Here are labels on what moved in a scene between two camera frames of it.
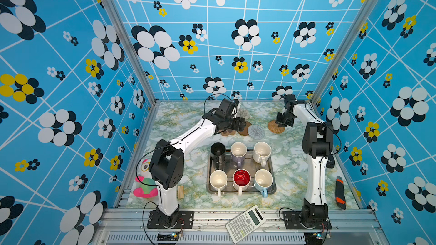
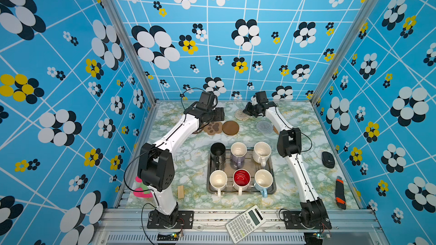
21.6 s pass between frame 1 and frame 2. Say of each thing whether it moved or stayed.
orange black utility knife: stayed
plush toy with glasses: stayed
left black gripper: moved
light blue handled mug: stayed
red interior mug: stayed
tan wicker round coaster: stayed
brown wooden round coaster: moved
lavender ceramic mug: stayed
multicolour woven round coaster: stayed
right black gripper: moved
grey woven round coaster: moved
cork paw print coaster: moved
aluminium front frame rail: stayed
